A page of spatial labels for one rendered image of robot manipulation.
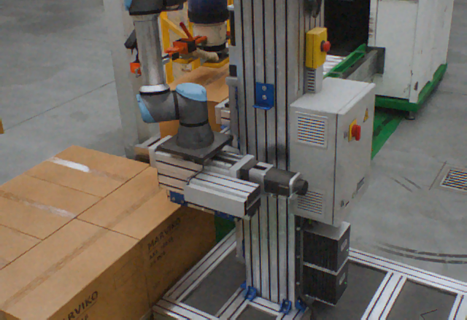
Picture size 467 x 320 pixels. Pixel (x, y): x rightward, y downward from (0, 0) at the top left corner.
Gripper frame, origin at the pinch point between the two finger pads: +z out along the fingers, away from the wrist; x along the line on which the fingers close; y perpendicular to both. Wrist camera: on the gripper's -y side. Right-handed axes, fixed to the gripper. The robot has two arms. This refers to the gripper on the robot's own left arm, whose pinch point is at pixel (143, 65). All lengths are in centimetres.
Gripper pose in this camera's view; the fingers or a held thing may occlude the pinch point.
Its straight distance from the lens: 266.0
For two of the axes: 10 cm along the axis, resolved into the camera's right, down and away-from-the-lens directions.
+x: -8.6, -1.9, 4.7
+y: 5.0, -4.0, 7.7
